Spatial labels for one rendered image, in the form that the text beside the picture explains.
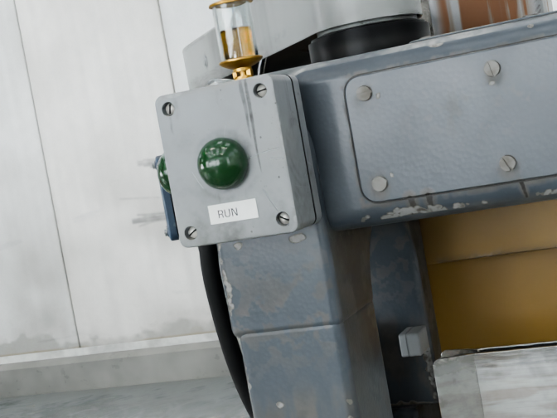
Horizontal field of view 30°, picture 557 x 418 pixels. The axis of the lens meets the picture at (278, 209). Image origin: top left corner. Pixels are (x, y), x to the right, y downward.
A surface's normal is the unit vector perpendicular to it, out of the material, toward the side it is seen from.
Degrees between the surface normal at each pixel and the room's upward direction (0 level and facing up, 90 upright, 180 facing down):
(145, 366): 90
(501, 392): 90
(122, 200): 90
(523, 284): 90
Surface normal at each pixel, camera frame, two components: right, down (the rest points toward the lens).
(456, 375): -0.10, 0.07
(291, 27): -0.94, 0.18
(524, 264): -0.34, 0.11
